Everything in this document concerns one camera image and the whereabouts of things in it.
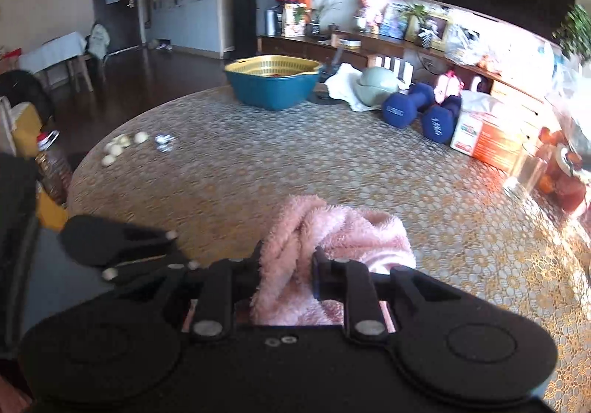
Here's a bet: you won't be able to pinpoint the yellow bag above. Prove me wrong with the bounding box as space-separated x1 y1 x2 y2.
11 102 45 158

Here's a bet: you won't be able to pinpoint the white and orange box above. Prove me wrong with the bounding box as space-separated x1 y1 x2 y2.
450 90 533 172

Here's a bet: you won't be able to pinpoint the cooking oil bottle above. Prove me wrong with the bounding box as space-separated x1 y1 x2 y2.
36 131 73 206

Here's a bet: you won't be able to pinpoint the blue plastic basin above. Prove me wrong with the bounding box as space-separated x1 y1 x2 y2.
225 68 320 112

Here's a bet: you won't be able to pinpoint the white cloth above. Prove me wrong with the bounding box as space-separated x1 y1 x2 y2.
324 63 385 112

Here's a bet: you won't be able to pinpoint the steel thermos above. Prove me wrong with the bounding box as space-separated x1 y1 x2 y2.
265 8 284 36

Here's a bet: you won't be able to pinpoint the clear drinking glass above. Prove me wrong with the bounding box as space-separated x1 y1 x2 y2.
503 143 548 202

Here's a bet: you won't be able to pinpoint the yellow plastic colander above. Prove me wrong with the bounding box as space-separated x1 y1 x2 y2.
224 55 324 78

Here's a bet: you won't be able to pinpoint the black round coaster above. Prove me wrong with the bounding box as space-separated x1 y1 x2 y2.
308 90 343 106

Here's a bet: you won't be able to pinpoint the green bowl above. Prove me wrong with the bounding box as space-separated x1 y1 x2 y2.
354 66 400 108

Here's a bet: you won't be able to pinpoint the colourful snack box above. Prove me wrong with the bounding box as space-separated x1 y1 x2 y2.
281 3 308 38

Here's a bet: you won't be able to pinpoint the black cabinet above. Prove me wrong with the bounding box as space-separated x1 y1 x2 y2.
232 0 287 61

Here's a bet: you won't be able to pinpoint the glass jar with red contents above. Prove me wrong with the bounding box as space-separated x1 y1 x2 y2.
538 127 591 216

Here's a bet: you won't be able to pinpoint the green houseplant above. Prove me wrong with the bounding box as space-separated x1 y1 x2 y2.
553 0 591 59

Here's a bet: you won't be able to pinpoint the pink fluffy towel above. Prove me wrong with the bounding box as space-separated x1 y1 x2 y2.
249 194 417 327

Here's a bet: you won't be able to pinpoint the dining table with white cloth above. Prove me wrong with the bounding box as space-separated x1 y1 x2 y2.
17 31 89 93

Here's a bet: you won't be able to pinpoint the small potted plant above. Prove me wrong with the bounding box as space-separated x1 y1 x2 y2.
307 0 341 38

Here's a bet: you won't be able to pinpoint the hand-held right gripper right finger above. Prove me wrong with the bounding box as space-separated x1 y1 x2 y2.
310 247 446 344

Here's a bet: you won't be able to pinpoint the pink bottle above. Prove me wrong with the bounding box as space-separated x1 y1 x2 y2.
434 70 464 103

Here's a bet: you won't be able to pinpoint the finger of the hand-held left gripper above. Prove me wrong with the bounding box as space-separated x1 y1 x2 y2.
59 214 200 283

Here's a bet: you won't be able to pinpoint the blue dumbbell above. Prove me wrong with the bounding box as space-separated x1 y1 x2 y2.
381 83 436 124
422 95 463 145

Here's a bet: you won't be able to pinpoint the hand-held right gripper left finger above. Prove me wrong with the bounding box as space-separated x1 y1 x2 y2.
115 250 265 344

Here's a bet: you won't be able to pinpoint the dark wooden door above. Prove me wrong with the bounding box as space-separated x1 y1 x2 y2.
92 0 140 54

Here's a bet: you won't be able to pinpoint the yellow photo frame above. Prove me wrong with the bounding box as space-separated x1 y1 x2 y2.
417 13 451 52

